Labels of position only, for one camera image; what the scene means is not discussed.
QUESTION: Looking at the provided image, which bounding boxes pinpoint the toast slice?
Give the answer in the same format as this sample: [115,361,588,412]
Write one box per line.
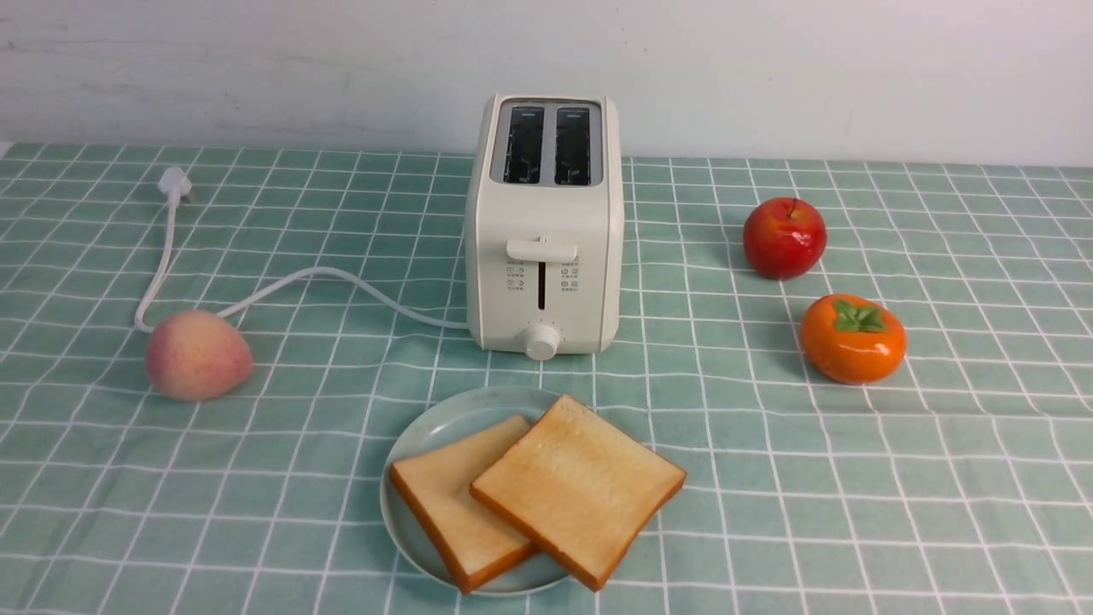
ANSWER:
[469,395,687,592]
[388,415,539,595]

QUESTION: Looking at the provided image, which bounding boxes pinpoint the white two-slot toaster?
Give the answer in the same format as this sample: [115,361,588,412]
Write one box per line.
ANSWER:
[462,94,626,360]

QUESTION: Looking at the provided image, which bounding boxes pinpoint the light green round plate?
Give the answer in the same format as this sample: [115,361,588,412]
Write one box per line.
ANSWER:
[380,386,567,598]

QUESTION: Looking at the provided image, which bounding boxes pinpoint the red apple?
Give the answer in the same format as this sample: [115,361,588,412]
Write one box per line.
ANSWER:
[742,197,827,280]

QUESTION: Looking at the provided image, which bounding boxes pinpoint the orange persimmon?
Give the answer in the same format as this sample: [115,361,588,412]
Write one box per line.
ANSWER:
[799,295,907,385]

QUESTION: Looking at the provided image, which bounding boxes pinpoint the pink peach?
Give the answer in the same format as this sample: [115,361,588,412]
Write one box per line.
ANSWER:
[144,310,252,402]

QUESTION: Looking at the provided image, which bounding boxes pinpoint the green checkered tablecloth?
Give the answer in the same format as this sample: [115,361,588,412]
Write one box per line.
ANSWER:
[1,143,1092,614]

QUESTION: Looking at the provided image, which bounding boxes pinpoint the white power cord with plug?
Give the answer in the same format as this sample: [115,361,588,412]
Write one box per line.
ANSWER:
[134,167,470,334]

